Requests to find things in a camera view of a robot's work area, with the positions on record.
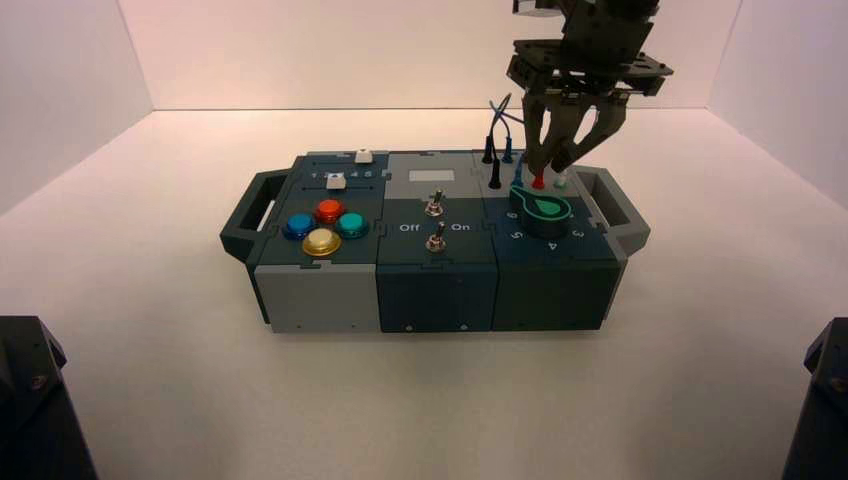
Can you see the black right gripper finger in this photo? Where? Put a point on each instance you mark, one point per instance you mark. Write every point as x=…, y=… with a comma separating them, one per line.
x=570, y=139
x=536, y=132

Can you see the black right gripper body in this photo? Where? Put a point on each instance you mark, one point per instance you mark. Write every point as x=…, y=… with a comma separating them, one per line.
x=596, y=60

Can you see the green rotary selector knob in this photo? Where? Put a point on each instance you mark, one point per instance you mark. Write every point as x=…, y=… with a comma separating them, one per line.
x=544, y=213

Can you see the grey rectangular display plate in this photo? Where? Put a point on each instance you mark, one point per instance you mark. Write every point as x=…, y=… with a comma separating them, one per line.
x=430, y=175

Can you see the white slider knob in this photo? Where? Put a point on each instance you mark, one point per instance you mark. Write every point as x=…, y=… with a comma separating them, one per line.
x=364, y=156
x=336, y=181

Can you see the dark teal grey control box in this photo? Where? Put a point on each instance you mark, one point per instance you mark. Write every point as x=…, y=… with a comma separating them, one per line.
x=437, y=291

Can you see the green round push button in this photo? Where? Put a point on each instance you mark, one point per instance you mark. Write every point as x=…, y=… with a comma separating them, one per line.
x=352, y=224

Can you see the orange round push button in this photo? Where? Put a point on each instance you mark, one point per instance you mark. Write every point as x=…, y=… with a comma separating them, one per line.
x=328, y=210

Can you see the yellow round push button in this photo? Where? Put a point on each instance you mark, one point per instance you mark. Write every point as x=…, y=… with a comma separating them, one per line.
x=322, y=242

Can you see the blue round push button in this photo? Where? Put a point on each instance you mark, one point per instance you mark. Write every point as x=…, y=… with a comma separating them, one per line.
x=299, y=225

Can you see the metal toggle switch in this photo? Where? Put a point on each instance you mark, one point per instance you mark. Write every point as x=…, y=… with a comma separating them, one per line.
x=436, y=238
x=435, y=204

